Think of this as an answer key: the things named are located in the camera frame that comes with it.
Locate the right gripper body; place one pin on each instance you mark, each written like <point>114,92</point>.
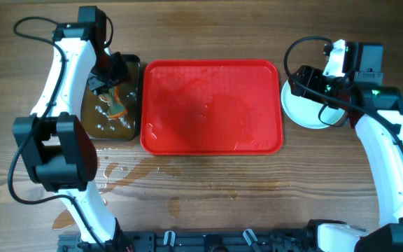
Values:
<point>330,85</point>

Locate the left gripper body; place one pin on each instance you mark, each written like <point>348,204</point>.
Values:
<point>108,71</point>

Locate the light blue plate top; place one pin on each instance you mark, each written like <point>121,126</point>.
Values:
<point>305,112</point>

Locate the green orange sponge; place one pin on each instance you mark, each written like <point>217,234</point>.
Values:
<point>116,108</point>

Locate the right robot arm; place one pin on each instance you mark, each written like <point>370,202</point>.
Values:
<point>349,91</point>

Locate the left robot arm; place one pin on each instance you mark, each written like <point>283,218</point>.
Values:
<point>51,141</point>

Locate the black water tray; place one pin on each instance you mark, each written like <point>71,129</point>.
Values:
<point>94,111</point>

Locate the red plastic tray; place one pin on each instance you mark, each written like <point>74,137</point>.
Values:
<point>211,107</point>

